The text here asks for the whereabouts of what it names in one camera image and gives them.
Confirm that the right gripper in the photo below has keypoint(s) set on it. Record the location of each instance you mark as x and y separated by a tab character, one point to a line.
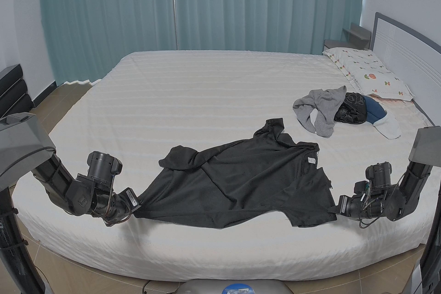
353	207

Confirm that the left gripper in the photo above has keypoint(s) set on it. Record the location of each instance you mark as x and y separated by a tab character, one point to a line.
117	206

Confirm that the black T-shirt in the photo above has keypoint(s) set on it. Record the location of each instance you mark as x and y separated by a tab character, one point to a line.
241	182

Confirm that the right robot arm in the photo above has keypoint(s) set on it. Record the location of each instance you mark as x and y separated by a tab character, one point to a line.
423	148

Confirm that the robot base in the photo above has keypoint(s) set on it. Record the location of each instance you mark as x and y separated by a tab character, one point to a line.
206	288

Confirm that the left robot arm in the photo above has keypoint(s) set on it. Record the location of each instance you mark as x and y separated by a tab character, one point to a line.
20	148

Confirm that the bed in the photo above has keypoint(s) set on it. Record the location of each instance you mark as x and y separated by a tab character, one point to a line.
206	96

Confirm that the white garment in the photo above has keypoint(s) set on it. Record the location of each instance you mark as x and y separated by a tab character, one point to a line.
389	129

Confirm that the black shiny garment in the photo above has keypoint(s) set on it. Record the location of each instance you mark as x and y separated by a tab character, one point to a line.
351	108

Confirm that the dark blue garment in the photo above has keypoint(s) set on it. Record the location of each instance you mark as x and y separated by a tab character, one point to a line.
374	110

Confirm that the grey garment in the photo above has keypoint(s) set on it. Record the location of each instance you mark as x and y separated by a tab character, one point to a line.
324	106

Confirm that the white printed pillow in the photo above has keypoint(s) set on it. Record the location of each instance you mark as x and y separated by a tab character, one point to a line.
365	72

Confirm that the black chest of drawers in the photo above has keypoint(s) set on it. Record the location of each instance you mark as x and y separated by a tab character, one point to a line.
13	89

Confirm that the grey bedside table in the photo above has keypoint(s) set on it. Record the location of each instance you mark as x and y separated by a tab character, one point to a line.
360	32

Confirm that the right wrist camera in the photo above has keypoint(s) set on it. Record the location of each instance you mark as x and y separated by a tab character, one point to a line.
360	187

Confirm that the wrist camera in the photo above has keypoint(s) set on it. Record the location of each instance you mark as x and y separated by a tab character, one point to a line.
116	168
360	187

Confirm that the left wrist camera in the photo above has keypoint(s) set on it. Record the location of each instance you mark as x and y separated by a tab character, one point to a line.
116	168

